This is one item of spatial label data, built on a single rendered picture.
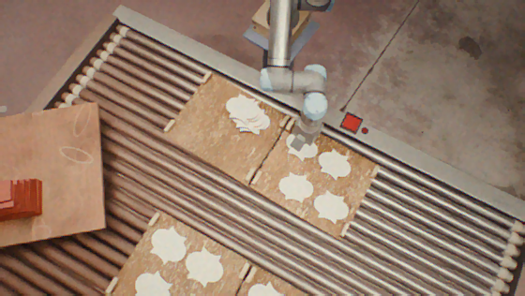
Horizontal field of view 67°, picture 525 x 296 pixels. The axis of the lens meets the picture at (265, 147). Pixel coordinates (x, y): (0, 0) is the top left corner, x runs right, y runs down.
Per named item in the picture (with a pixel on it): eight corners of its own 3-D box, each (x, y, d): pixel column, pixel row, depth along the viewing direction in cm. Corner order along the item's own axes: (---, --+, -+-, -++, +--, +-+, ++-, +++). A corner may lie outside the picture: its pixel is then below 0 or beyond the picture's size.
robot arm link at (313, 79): (294, 61, 131) (292, 90, 127) (328, 63, 130) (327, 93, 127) (293, 73, 138) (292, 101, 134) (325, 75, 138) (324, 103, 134)
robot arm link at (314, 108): (329, 90, 125) (328, 114, 122) (323, 105, 135) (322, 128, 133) (305, 88, 125) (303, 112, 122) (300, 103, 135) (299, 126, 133)
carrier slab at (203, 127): (211, 73, 174) (210, 71, 173) (291, 118, 168) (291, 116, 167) (163, 135, 164) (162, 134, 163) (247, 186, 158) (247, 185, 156)
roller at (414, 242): (91, 68, 179) (86, 63, 174) (503, 283, 152) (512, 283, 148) (84, 77, 177) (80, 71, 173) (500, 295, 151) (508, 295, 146)
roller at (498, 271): (97, 60, 180) (94, 54, 176) (507, 272, 154) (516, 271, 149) (91, 68, 179) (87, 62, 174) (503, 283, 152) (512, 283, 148)
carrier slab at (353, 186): (292, 119, 168) (292, 117, 167) (379, 167, 162) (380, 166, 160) (249, 187, 158) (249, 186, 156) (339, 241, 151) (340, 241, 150)
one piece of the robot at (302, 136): (285, 129, 134) (282, 145, 150) (307, 144, 133) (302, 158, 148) (305, 104, 138) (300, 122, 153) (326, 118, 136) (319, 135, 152)
